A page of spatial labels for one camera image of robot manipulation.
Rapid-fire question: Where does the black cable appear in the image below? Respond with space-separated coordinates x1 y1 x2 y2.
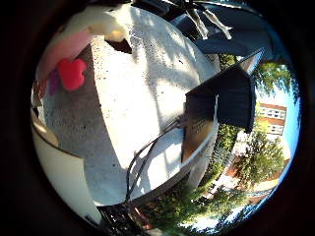
128 121 182 201
124 118 182 203

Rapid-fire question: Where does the orange white building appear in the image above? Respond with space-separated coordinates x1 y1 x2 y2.
255 102 288 138

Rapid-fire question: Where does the dark folding chair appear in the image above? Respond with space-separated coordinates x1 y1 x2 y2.
169 0 275 64

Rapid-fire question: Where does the pink cloth item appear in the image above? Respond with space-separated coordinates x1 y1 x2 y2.
34 29 96 96

